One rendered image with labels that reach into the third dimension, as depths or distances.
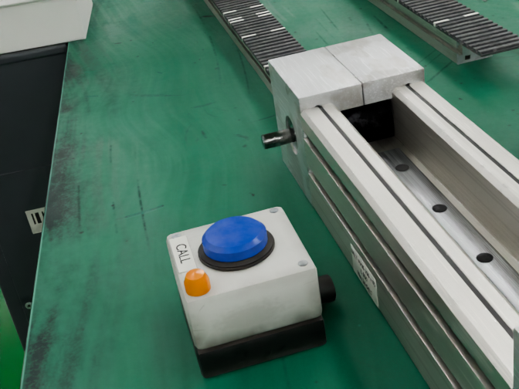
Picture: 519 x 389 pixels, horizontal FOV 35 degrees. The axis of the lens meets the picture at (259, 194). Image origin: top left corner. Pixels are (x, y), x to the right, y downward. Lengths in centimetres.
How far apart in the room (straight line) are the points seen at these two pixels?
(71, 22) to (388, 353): 76
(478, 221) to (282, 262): 13
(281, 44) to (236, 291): 46
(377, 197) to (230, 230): 9
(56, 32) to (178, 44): 18
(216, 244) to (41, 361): 15
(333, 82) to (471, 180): 15
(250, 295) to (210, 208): 21
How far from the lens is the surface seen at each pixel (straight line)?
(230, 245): 49
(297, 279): 49
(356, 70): 65
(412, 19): 100
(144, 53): 106
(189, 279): 48
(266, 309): 49
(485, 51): 83
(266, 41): 92
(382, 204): 49
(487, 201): 52
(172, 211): 69
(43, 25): 116
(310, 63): 67
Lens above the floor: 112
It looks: 30 degrees down
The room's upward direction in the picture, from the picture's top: 10 degrees counter-clockwise
